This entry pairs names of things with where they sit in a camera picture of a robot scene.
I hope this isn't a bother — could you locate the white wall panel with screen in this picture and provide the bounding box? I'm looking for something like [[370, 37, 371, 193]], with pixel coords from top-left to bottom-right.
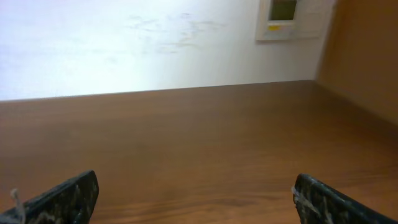
[[256, 0, 336, 42]]

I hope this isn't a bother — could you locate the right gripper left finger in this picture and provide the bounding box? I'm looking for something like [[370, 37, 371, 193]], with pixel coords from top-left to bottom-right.
[[1, 170, 99, 224]]

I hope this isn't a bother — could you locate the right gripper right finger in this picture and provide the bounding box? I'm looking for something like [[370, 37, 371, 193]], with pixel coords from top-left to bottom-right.
[[292, 174, 397, 224]]

